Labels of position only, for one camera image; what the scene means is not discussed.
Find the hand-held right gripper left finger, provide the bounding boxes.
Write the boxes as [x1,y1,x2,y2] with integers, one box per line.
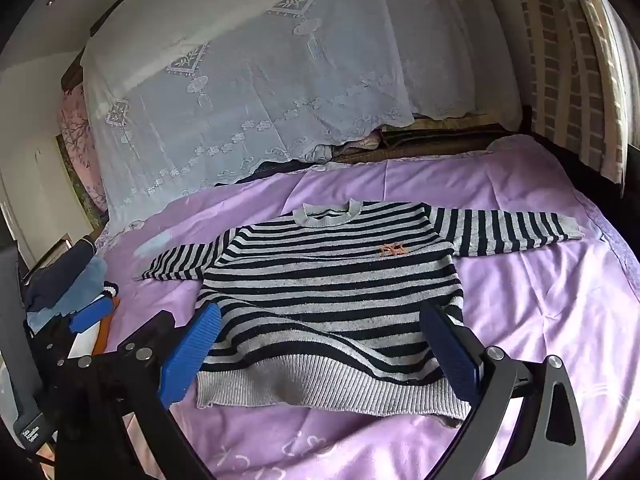
[54,304,222,480]

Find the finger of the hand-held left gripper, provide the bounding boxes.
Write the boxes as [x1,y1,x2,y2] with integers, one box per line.
[116,309,177,356]
[30,296,114,368]

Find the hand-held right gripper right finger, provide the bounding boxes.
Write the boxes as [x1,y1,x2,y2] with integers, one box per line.
[419,301,587,480]

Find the black grey striped sweater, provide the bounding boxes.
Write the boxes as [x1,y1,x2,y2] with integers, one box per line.
[134,199,585,428]

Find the orange garment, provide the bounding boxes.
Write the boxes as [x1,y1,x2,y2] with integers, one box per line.
[92,297,122,356]

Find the light blue fleece garment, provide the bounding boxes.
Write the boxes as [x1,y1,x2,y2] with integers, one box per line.
[27,257,108,333]

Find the navy knit sweater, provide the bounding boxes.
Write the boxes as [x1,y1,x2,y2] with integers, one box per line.
[25,245,98,311]

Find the purple bed sheet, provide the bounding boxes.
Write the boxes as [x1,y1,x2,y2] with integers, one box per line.
[92,132,640,480]

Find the pink floral quilt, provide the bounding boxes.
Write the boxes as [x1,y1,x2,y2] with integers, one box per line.
[55,82,108,216]

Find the stack of folded blankets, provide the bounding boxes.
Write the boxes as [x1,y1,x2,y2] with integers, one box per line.
[235,112,521,186]

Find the white lace cover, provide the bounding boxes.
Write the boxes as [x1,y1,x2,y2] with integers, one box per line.
[80,0,523,233]

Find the beige plaid curtain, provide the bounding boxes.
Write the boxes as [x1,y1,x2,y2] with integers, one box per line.
[560,0,633,186]

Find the small picture frame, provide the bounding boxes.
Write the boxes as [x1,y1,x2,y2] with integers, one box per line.
[22,232,73,281]

